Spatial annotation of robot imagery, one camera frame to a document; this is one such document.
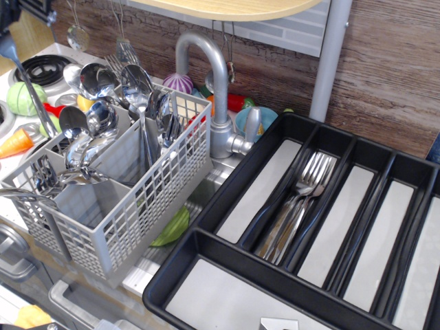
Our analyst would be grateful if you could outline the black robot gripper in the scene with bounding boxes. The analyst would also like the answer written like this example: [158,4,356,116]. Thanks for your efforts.
[1,0,56,34]

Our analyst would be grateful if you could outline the grey plastic cutlery basket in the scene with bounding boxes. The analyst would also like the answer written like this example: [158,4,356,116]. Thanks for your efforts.
[1,91,212,287]

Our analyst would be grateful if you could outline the stack of forks in tray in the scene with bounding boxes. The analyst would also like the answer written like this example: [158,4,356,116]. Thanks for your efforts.
[256,152,337,261]

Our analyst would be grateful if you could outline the black cutlery tray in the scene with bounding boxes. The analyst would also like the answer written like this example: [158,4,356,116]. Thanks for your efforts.
[142,113,439,329]

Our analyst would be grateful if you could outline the black stove burner coil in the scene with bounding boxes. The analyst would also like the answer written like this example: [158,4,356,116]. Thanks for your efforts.
[22,54,72,87]

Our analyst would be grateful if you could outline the hanging perforated skimmer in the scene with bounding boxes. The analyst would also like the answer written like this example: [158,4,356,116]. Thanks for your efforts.
[67,1,90,52]

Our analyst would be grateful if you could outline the green toy cabbage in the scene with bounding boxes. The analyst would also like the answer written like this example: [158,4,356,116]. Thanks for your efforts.
[6,82,37,116]

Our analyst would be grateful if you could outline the large silver serving spoon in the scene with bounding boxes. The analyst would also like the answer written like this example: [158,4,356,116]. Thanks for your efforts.
[80,63,130,109]

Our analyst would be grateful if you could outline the yellow toy fruit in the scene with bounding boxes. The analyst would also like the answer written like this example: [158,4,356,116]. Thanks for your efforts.
[76,94,95,112]

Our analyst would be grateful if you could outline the light green toy ball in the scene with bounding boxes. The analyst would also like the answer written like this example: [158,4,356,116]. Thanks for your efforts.
[39,115,62,138]

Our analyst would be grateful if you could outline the hanging slotted spatula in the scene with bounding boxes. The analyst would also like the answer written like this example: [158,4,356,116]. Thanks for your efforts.
[110,1,140,65]

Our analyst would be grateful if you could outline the silver spoon left compartment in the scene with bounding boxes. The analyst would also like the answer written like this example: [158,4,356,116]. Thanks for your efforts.
[59,106,89,140]

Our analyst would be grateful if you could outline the orange toy carrot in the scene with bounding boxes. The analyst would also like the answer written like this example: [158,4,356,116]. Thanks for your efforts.
[1,129,34,159]

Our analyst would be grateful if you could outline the silver spoon cluster middle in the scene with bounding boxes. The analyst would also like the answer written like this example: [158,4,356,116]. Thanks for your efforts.
[65,101,119,168]

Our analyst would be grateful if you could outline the large silver spoon centre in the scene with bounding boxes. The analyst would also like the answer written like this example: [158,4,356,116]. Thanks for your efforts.
[121,64,160,168]

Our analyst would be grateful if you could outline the forks in front compartment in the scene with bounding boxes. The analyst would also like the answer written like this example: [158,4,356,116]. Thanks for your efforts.
[30,155,65,197]

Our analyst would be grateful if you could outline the silver spoon lying front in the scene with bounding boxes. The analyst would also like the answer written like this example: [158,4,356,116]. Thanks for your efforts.
[58,167,109,186]

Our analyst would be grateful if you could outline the purple toy onion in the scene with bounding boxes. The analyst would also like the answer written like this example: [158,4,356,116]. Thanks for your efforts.
[163,73,193,94]

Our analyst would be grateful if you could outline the cutlery bundle right compartment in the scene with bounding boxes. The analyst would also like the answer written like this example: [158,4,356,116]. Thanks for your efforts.
[147,89,182,151]

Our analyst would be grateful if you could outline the light wooden shelf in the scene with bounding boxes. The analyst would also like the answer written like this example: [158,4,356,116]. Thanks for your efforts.
[136,0,320,22]

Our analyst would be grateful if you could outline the red toy pepper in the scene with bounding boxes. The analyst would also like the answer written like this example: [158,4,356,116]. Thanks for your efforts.
[228,93,255,112]

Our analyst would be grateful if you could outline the grey metal faucet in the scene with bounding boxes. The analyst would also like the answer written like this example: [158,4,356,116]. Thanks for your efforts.
[175,30,256,159]

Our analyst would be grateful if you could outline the green toy leaf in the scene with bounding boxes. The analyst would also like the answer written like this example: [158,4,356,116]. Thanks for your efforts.
[150,206,190,248]

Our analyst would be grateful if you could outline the yellow toy bottom left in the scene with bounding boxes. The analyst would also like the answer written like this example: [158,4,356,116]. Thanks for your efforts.
[14,305,52,329]

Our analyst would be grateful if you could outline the grey metal pole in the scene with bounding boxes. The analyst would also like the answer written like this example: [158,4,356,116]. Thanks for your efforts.
[309,0,353,122]

